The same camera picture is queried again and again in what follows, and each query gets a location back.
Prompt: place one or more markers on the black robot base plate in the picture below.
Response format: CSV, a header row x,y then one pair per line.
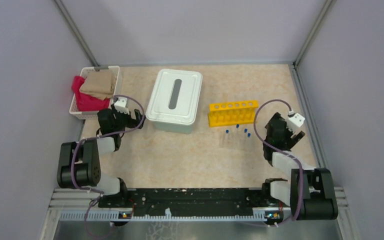
x,y
192,202

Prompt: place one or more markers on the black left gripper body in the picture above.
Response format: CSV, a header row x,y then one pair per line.
x,y
124,120

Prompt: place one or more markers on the pink cloth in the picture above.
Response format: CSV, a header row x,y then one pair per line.
x,y
85,102

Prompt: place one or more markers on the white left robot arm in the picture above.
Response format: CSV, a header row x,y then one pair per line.
x,y
79,165

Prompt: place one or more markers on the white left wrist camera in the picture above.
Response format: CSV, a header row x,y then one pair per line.
x,y
121,105

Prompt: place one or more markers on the beige cloth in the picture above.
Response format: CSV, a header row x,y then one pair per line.
x,y
99,84

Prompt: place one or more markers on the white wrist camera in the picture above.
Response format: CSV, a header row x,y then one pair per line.
x,y
121,105
295,122

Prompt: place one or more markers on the yellow test tube rack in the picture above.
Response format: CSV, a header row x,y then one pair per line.
x,y
232,113

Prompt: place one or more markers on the white perforated plastic basket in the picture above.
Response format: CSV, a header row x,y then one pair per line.
x,y
84,73

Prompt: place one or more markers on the teal plastic bin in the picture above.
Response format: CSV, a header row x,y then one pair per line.
x,y
169,125

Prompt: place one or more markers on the white plastic tray lid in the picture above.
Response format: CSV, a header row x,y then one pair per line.
x,y
175,97

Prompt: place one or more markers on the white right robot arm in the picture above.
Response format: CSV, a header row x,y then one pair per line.
x,y
309,191

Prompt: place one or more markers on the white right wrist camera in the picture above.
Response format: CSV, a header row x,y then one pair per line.
x,y
295,122

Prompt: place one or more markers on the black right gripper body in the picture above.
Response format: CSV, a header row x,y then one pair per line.
x,y
288,133

